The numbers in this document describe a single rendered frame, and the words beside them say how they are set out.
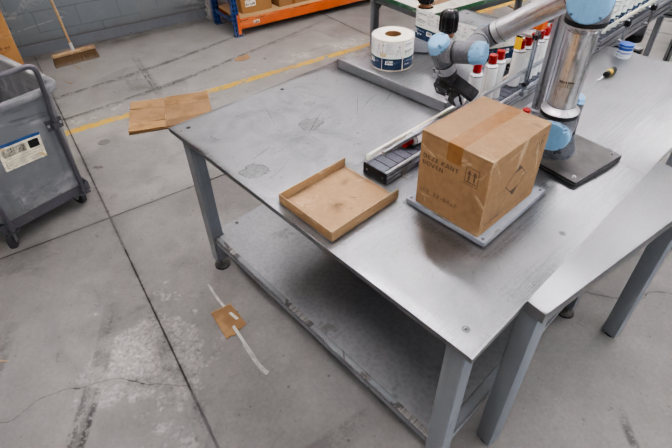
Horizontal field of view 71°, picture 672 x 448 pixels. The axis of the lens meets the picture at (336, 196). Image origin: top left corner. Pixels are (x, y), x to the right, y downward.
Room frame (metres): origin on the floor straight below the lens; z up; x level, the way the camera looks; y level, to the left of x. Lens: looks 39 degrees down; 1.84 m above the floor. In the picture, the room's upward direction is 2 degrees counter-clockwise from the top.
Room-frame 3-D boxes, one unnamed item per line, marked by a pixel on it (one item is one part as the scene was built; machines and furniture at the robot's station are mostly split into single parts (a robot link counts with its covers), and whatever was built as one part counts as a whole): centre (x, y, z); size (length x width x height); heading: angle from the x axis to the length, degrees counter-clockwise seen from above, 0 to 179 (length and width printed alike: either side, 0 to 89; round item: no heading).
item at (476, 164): (1.20, -0.45, 0.99); 0.30 x 0.24 x 0.27; 131
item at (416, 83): (2.31, -0.55, 0.86); 0.80 x 0.67 x 0.05; 132
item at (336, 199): (1.23, -0.01, 0.85); 0.30 x 0.26 x 0.04; 132
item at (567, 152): (1.46, -0.80, 0.90); 0.15 x 0.15 x 0.10
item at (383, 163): (1.89, -0.75, 0.86); 1.65 x 0.08 x 0.04; 132
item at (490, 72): (1.79, -0.64, 0.98); 0.05 x 0.05 x 0.20
